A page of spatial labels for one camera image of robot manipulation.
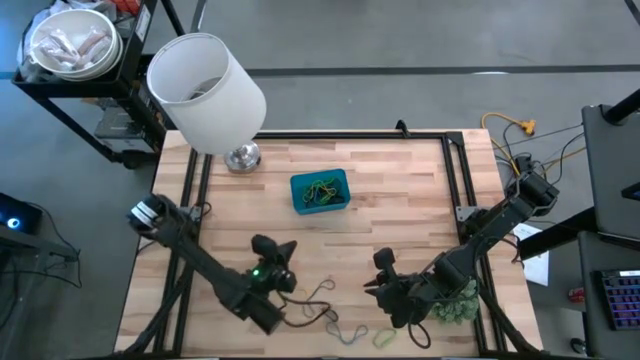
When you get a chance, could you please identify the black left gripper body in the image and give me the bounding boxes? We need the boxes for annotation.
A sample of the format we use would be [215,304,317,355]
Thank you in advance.
[248,233,299,297]

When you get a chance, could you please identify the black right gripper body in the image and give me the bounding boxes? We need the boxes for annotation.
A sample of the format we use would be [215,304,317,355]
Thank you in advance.
[374,246,437,329]

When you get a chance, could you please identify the green rubber band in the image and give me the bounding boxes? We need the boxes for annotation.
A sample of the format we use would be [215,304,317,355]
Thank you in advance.
[371,327,399,350]
[302,180,326,204]

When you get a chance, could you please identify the thin purple rubber band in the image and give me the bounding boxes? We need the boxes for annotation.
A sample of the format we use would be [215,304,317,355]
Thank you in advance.
[301,278,337,321]

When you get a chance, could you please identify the teal rubber band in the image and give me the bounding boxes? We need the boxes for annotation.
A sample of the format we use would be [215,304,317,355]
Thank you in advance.
[325,321,370,347]

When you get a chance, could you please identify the yellow rubber band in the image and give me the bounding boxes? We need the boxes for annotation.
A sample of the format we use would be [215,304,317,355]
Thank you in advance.
[309,178,337,201]

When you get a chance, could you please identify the teal plastic bin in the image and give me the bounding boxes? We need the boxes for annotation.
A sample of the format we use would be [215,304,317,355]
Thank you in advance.
[289,167,352,217]

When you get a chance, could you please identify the artificial green plant ball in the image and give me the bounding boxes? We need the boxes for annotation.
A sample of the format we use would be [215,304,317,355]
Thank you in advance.
[429,277,481,325]

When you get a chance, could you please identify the white paper sheet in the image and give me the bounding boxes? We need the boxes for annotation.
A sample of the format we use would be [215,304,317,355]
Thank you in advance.
[510,221,551,288]

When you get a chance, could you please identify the white shade silver table lamp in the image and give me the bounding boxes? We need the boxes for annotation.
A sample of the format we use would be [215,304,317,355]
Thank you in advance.
[146,32,268,175]

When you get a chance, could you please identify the grey flat box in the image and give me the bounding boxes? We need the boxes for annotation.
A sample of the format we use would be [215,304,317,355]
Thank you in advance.
[93,106,151,151]

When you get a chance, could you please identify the black keyboard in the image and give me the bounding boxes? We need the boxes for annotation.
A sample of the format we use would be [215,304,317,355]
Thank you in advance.
[600,269,640,331]

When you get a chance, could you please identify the grey desk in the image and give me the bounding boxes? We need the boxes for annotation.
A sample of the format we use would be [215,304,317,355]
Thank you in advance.
[580,103,640,241]

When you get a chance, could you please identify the black device blue light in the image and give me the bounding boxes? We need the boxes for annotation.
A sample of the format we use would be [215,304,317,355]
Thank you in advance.
[0,192,44,236]

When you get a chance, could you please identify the black utility cart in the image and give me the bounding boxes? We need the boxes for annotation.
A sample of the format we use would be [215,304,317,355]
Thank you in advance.
[12,0,177,170]

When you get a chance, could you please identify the black pole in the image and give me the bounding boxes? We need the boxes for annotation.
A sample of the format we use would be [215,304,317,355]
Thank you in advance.
[601,87,640,126]

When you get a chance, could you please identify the pink wrapped packets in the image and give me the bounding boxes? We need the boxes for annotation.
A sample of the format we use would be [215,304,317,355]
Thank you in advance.
[34,27,114,71]

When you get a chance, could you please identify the white bowl with tools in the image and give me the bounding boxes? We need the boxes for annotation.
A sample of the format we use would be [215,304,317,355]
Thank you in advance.
[28,8,124,83]

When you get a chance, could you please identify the black cable loop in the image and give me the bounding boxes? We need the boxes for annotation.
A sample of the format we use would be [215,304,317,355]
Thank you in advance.
[408,319,432,350]

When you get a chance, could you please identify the black aluminium table frame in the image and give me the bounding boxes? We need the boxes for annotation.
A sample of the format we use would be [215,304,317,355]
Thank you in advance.
[113,129,546,360]

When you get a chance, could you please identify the yellow extension cable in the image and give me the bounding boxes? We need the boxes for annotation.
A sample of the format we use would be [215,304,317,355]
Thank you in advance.
[480,112,589,184]

